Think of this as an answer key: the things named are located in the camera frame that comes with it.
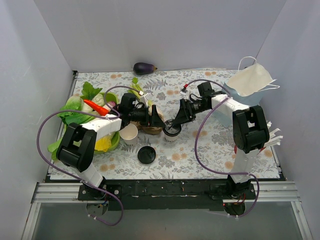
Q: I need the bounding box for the green lettuce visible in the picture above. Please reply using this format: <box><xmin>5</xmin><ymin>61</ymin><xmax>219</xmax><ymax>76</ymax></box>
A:
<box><xmin>47</xmin><ymin>81</ymin><xmax>103</xmax><ymax>161</ymax></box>

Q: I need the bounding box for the green plastic tray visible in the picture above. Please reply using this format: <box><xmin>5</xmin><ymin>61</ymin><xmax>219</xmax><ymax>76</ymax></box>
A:
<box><xmin>62</xmin><ymin>92</ymin><xmax>120</xmax><ymax>155</ymax></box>

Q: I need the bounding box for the yellow leafy cabbage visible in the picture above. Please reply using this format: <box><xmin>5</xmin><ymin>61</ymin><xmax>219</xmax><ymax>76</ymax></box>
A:
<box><xmin>94</xmin><ymin>134</ymin><xmax>113</xmax><ymax>152</ymax></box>

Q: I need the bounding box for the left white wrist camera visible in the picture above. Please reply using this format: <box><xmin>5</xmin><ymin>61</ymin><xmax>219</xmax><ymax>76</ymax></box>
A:
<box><xmin>138</xmin><ymin>91</ymin><xmax>153</xmax><ymax>107</ymax></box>

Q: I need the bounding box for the orange carrot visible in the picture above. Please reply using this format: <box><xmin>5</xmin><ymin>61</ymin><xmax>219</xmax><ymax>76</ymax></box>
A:
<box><xmin>83</xmin><ymin>99</ymin><xmax>110</xmax><ymax>116</ymax></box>

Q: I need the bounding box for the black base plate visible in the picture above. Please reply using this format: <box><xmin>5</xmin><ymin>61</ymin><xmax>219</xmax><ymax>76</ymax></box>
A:
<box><xmin>35</xmin><ymin>179</ymin><xmax>296</xmax><ymax>211</ymax></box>

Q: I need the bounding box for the white paper coffee cup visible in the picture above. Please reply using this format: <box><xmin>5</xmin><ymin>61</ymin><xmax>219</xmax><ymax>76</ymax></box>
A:
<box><xmin>119</xmin><ymin>123</ymin><xmax>138</xmax><ymax>146</ymax></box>

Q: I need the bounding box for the green onion stalk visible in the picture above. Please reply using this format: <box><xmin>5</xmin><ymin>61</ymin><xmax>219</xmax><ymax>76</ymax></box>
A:
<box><xmin>128</xmin><ymin>77</ymin><xmax>152</xmax><ymax>114</ymax></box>

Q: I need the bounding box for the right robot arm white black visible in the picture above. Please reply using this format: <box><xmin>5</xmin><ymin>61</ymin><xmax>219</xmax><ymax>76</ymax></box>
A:
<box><xmin>171</xmin><ymin>79</ymin><xmax>270</xmax><ymax>199</ymax></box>

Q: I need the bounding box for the brown cardboard cup carrier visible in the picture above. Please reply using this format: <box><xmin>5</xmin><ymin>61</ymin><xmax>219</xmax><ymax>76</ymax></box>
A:
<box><xmin>130</xmin><ymin>109</ymin><xmax>164</xmax><ymax>135</ymax></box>

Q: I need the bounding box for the black plastic cup lid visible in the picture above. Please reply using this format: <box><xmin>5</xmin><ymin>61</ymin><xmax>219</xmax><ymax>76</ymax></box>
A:
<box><xmin>162</xmin><ymin>119</ymin><xmax>182</xmax><ymax>137</ymax></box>

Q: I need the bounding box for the floral table mat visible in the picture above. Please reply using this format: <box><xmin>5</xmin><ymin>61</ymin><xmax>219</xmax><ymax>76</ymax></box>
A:
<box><xmin>47</xmin><ymin>69</ymin><xmax>281</xmax><ymax>180</ymax></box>

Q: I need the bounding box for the purple eggplant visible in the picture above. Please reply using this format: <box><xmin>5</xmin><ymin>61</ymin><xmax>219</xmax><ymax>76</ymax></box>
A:
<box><xmin>133</xmin><ymin>62</ymin><xmax>158</xmax><ymax>76</ymax></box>

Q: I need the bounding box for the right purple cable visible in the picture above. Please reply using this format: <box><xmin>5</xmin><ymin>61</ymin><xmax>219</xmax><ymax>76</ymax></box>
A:
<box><xmin>183</xmin><ymin>79</ymin><xmax>261</xmax><ymax>218</ymax></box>

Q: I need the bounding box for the aluminium rail frame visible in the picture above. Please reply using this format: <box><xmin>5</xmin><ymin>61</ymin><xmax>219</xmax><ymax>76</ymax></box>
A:
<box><xmin>21</xmin><ymin>67</ymin><xmax>313</xmax><ymax>240</ymax></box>

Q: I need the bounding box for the light blue paper bag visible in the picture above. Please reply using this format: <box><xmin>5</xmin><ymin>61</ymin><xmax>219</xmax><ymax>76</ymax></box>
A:
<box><xmin>211</xmin><ymin>57</ymin><xmax>280</xmax><ymax>128</ymax></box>

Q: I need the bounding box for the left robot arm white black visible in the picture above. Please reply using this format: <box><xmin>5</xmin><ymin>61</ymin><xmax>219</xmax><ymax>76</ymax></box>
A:
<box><xmin>56</xmin><ymin>93</ymin><xmax>165</xmax><ymax>200</ymax></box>

